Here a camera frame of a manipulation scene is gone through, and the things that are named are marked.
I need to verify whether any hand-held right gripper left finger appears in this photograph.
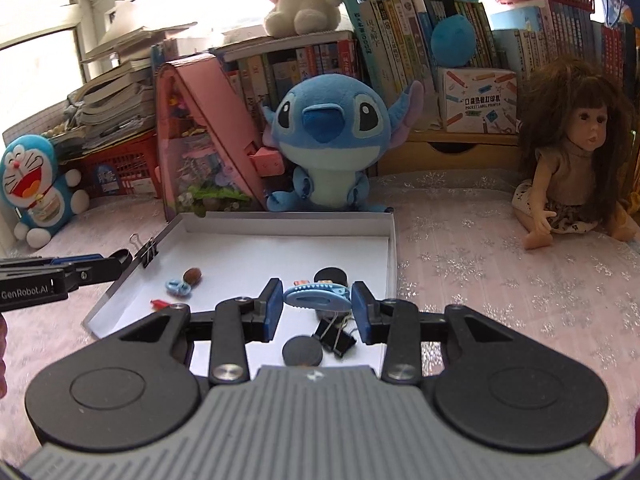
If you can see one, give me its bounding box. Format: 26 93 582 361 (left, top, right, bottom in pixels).
100 278 284 386

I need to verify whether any doll with brown curly hair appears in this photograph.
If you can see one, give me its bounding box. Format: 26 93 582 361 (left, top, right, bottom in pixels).
511 57 640 251

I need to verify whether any white shallow cardboard box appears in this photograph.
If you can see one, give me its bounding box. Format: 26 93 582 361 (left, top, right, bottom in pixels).
81 211 398 381

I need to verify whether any large light blue hair clip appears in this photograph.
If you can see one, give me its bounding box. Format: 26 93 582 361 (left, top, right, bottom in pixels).
282 281 352 318

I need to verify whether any blue alien plush toy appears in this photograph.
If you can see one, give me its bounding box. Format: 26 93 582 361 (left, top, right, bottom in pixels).
260 74 425 213

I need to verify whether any pink snowflake tablecloth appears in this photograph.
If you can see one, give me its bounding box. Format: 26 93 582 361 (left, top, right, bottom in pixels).
0 170 640 461

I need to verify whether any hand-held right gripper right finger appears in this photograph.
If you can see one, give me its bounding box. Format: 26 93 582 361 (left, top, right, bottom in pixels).
351 281 531 383

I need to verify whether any stack of books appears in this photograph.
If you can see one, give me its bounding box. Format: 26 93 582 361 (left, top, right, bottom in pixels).
67 22 201 153

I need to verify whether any blue round plush toy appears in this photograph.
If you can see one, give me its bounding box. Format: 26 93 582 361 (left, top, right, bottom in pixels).
370 0 483 68

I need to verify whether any large black binder clip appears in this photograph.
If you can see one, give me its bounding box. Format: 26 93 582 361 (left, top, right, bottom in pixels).
312 316 358 359

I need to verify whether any wooden drawer organizer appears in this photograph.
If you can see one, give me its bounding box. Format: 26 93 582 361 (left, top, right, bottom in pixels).
377 130 526 178

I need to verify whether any white printed cardboard box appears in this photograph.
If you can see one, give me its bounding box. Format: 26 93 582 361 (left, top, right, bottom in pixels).
437 66 518 134

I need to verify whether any pink triangular toy house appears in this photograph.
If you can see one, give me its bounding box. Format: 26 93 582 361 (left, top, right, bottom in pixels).
154 54 283 221

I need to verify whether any blue robot cat plush toy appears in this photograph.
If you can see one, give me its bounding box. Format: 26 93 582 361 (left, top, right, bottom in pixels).
0 135 91 248

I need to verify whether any row of upright books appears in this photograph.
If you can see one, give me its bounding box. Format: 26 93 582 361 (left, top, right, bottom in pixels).
215 0 640 126

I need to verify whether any red plastic crate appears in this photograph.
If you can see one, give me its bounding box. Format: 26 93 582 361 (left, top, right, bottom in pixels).
75 132 163 201

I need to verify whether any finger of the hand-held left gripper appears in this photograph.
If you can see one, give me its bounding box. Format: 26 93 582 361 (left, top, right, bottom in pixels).
0 255 108 267
64 260 124 293

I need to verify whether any small black binder clip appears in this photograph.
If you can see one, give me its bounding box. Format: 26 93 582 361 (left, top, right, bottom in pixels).
129 234 160 268

